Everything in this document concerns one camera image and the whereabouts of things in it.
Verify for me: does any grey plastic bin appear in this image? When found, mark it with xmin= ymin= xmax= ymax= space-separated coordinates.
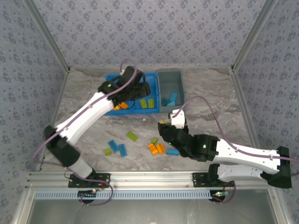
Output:
xmin=157 ymin=70 xmax=187 ymax=113

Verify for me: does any small black controller board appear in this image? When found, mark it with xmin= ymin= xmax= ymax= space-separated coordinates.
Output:
xmin=211 ymin=189 xmax=231 ymax=202
xmin=78 ymin=189 xmax=98 ymax=199

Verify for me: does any grey metal panel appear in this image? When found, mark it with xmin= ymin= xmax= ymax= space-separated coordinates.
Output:
xmin=13 ymin=189 xmax=294 ymax=224

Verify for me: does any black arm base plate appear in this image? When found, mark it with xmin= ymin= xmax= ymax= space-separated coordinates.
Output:
xmin=68 ymin=173 xmax=111 ymax=189
xmin=192 ymin=172 xmax=235 ymax=188

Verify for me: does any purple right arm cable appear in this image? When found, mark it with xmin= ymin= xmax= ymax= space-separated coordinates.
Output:
xmin=176 ymin=96 xmax=299 ymax=204

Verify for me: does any aluminium mounting rail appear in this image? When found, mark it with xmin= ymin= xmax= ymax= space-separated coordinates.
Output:
xmin=25 ymin=170 xmax=274 ymax=189

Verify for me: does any aluminium side rail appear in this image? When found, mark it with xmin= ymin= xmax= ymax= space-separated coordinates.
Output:
xmin=230 ymin=67 xmax=257 ymax=150
xmin=36 ymin=70 xmax=71 ymax=171

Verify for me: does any white slotted cable duct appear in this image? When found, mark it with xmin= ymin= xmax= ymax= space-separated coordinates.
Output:
xmin=34 ymin=189 xmax=213 ymax=200

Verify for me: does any aluminium frame post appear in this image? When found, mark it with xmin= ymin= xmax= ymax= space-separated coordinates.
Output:
xmin=231 ymin=0 xmax=279 ymax=70
xmin=22 ymin=0 xmax=71 ymax=72

